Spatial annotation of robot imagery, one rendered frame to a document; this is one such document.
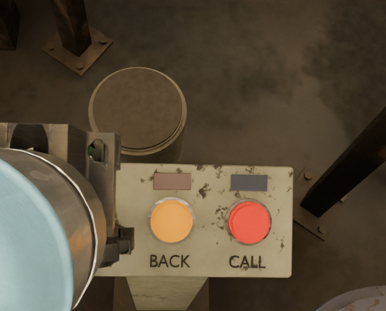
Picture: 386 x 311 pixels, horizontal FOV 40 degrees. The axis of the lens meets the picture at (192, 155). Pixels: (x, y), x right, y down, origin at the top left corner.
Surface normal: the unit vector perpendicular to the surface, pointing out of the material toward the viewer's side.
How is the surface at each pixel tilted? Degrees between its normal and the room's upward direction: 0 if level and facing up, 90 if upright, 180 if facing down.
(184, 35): 0
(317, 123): 0
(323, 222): 0
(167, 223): 20
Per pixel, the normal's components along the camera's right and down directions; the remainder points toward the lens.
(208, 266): 0.07, -0.02
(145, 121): 0.07, -0.36
